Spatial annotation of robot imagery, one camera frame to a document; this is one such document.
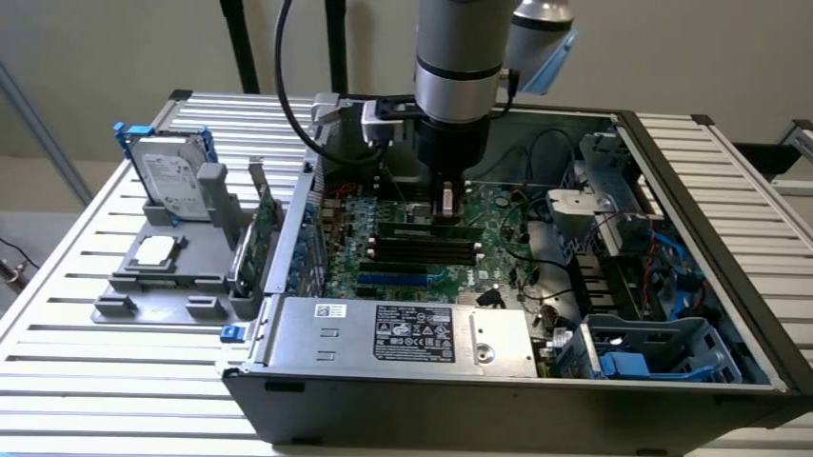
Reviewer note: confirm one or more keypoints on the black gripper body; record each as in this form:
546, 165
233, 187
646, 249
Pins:
453, 143

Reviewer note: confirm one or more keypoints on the green RAM stick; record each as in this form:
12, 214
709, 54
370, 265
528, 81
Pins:
438, 232

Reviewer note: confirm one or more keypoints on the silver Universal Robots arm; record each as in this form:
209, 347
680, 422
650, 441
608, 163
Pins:
454, 57

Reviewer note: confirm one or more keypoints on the black RAM slot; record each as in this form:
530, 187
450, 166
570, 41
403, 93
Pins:
420, 257
422, 241
421, 249

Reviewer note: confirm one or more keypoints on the blue expansion slot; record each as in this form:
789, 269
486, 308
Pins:
393, 281

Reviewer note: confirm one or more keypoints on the black expansion slot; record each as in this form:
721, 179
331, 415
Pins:
374, 292

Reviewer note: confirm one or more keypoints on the silver CPU socket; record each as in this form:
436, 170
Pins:
416, 212

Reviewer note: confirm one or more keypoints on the green motherboard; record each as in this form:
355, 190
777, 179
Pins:
420, 247

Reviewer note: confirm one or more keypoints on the black open PC case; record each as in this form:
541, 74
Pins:
502, 285

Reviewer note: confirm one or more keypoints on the silver disk bay cage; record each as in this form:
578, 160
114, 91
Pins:
610, 200

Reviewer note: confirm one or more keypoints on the black stand pole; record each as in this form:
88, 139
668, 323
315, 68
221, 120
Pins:
335, 45
241, 43

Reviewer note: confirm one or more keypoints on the silver power supply unit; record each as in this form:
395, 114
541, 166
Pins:
401, 335

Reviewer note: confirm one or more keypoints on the green graphics card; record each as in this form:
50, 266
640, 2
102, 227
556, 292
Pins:
257, 238

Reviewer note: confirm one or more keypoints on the silver hard disk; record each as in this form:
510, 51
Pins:
170, 183

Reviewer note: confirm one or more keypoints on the blue case latch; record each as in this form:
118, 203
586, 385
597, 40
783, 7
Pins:
233, 333

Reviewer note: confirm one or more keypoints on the grey parts rack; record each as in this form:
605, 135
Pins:
171, 266

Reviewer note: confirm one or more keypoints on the silver CPU chip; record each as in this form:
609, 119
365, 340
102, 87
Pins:
155, 251

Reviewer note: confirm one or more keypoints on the grey slatted metal table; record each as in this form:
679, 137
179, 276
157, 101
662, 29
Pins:
114, 371

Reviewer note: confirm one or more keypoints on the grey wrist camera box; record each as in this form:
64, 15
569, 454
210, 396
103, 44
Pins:
362, 119

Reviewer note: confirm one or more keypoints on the blue disk carrier frame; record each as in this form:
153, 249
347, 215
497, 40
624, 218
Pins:
206, 143

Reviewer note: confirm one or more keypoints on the blue grey drive bracket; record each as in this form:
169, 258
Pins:
654, 347

